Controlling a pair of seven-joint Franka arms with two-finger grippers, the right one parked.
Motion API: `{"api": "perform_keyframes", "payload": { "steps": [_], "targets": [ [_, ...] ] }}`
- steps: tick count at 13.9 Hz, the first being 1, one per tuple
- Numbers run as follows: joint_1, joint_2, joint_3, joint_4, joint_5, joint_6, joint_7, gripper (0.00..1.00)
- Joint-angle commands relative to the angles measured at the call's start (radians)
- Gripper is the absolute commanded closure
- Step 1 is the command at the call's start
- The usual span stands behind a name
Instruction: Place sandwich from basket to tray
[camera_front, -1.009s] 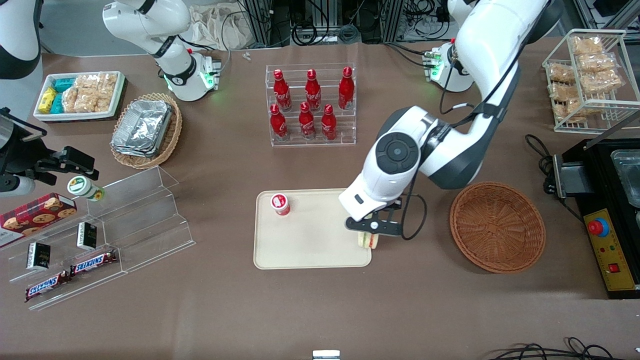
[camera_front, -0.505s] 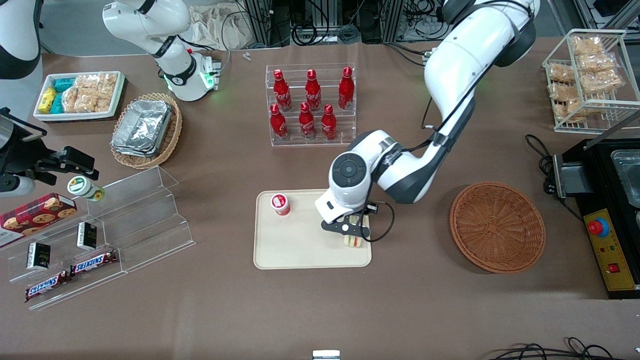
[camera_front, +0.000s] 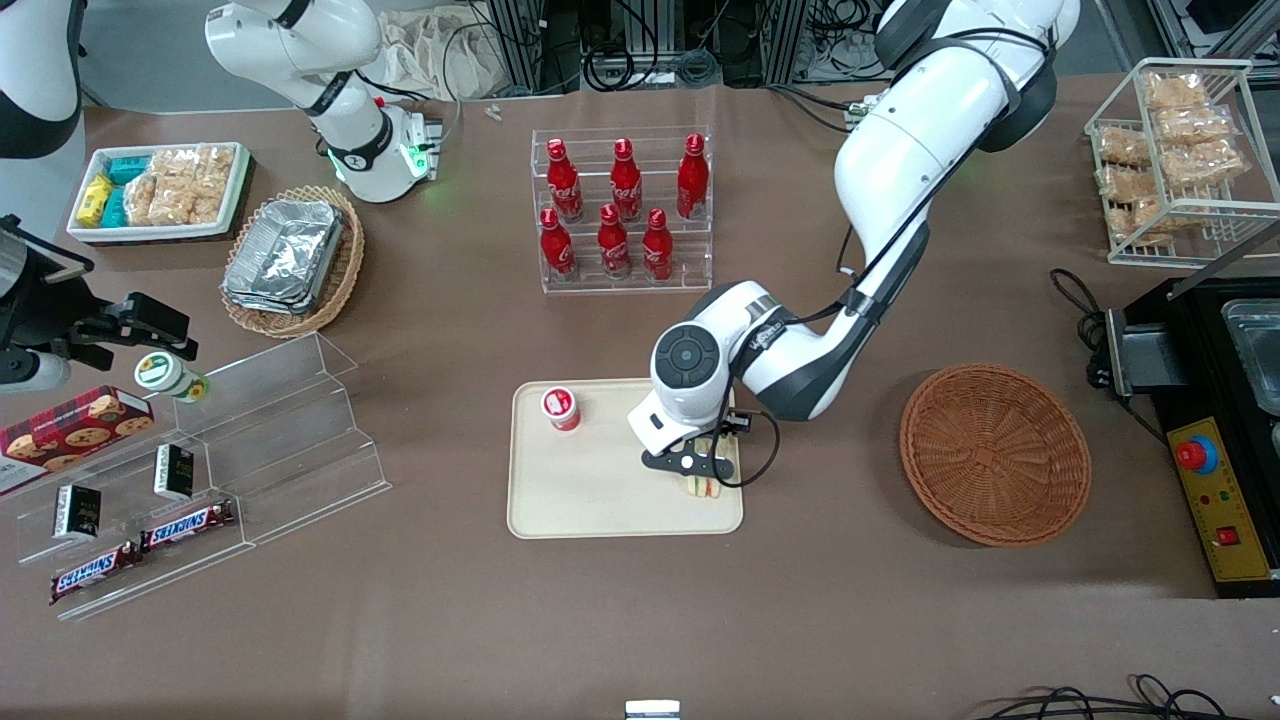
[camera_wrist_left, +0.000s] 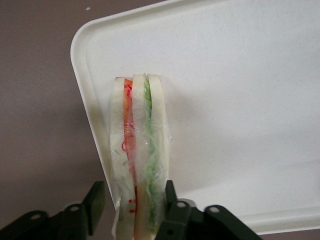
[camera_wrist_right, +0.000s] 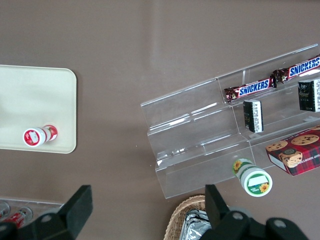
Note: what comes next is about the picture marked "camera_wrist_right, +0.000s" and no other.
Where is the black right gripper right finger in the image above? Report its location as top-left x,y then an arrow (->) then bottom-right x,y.
202,184 -> 268,240

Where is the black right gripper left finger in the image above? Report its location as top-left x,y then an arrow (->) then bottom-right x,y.
17,184 -> 94,240

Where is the light wicker basket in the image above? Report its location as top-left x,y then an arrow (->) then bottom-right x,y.
165,194 -> 214,240

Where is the beige plastic tray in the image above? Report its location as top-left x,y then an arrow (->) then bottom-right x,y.
0,64 -> 78,154

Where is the clear acrylic bottle rack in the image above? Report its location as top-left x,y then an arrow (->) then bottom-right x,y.
0,196 -> 66,227

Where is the green sunflower yogurt cup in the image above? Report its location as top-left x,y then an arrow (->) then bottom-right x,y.
232,157 -> 274,197

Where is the red yogurt cup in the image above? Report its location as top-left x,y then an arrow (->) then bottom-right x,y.
22,124 -> 59,149

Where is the clear acrylic stepped shelf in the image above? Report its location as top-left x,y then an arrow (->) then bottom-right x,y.
216,43 -> 320,176
139,77 -> 255,200

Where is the red tartan cookie box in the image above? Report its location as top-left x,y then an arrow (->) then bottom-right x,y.
265,124 -> 320,177

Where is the small black white box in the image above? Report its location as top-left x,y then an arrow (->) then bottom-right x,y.
297,78 -> 320,113
242,99 -> 265,134

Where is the Snickers chocolate bar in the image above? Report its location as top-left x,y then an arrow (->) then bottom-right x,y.
223,77 -> 278,104
271,53 -> 320,84

